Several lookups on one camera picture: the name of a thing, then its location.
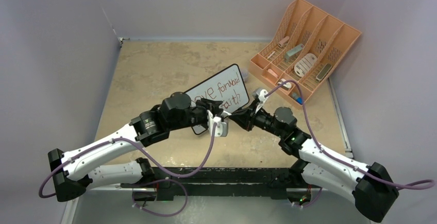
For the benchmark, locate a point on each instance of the pink stapler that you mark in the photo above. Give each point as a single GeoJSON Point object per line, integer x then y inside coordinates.
{"type": "Point", "coordinates": [283, 42]}

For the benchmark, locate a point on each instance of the black aluminium base frame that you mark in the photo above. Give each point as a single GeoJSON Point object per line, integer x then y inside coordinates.
{"type": "Point", "coordinates": [224, 182]}

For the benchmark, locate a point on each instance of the grey whiteboard eraser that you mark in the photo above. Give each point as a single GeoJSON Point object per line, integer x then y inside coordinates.
{"type": "Point", "coordinates": [323, 72]}

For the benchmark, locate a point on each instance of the teal staple box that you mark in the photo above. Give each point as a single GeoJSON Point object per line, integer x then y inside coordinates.
{"type": "Point", "coordinates": [289, 55]}

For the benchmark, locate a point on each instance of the black-framed whiteboard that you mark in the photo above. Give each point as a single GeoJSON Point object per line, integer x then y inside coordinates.
{"type": "Point", "coordinates": [227, 86]}

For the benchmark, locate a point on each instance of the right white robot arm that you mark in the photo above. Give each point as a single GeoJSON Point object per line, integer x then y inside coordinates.
{"type": "Point", "coordinates": [321, 166]}

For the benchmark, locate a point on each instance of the white whiteboard marker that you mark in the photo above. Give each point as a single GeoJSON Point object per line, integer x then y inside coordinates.
{"type": "Point", "coordinates": [226, 114]}

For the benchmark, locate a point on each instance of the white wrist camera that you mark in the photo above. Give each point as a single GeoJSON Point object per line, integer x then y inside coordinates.
{"type": "Point", "coordinates": [260, 95]}
{"type": "Point", "coordinates": [217, 126]}

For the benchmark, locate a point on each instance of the peach plastic desk organizer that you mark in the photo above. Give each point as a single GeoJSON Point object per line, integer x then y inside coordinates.
{"type": "Point", "coordinates": [321, 33]}

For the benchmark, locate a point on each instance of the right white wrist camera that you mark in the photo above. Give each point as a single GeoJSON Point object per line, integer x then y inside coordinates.
{"type": "Point", "coordinates": [260, 95]}

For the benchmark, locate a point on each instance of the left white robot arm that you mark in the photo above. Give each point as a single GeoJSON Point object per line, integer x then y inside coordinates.
{"type": "Point", "coordinates": [74, 172]}

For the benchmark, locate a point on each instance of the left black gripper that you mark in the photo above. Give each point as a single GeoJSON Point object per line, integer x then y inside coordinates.
{"type": "Point", "coordinates": [213, 106]}

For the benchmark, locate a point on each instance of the pink eraser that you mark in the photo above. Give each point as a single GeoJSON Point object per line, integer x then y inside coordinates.
{"type": "Point", "coordinates": [272, 74]}

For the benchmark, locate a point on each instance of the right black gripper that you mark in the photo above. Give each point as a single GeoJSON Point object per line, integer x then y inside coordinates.
{"type": "Point", "coordinates": [245, 118]}

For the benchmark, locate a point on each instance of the blue small item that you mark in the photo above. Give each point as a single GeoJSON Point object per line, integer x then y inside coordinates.
{"type": "Point", "coordinates": [297, 98]}

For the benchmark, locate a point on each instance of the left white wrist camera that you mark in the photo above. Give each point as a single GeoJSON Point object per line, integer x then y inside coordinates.
{"type": "Point", "coordinates": [217, 126]}

